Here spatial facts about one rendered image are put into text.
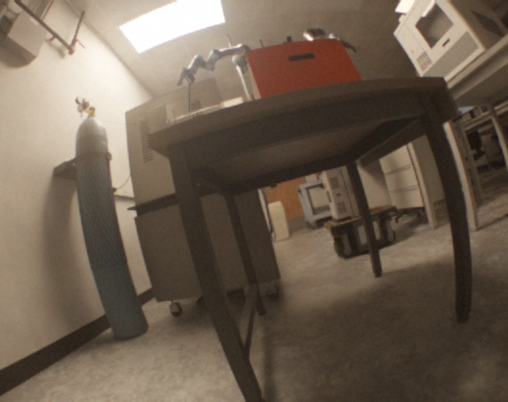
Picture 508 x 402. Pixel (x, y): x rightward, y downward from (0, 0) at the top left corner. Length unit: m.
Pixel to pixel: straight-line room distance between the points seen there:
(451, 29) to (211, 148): 1.39
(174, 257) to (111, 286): 0.41
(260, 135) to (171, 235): 0.97
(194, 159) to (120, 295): 1.01
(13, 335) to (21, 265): 0.36
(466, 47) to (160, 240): 2.03
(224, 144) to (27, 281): 1.20
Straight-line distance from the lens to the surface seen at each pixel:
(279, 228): 3.97
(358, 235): 1.71
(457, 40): 1.48
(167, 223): 1.33
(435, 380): 0.64
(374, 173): 3.00
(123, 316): 1.35
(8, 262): 1.32
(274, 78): 0.88
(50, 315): 1.42
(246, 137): 0.47
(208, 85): 1.52
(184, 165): 0.47
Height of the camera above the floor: 0.48
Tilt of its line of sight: 5 degrees up
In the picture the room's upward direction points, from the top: 15 degrees counter-clockwise
